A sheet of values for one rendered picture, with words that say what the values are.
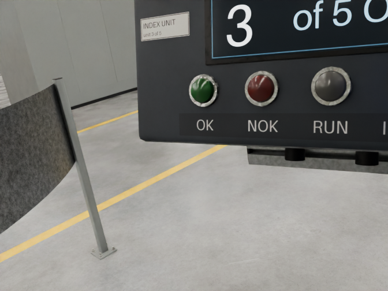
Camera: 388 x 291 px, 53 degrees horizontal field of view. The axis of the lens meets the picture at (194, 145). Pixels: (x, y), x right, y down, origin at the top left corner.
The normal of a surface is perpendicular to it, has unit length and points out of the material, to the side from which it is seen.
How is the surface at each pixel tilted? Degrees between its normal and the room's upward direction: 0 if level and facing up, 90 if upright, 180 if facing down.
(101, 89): 90
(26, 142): 90
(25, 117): 90
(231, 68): 75
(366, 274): 0
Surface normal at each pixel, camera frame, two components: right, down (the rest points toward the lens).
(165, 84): -0.50, 0.11
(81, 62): 0.69, 0.14
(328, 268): -0.15, -0.93
